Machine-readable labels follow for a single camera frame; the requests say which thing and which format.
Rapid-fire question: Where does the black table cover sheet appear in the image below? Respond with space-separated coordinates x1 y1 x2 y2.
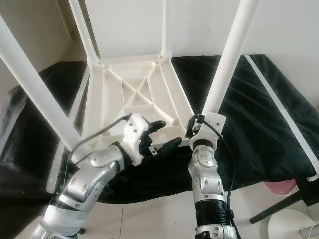
0 54 319 235

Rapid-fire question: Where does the white tape strip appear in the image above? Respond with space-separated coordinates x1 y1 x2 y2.
47 67 91 194
244 55 319 181

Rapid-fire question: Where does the pink plastic object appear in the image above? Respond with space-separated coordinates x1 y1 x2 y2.
263 180 297 195

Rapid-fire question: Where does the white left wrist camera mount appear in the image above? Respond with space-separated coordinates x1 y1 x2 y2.
122 114 153 166

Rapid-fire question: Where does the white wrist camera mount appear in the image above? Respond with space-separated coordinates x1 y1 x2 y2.
122 114 153 166
189 113 226 147

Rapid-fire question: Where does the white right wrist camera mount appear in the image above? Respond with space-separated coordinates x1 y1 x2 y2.
189 113 226 147

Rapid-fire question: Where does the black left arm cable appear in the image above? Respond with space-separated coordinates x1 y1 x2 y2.
65 115 129 195

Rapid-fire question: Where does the black metal table frame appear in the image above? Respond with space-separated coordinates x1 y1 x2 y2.
249 179 319 224

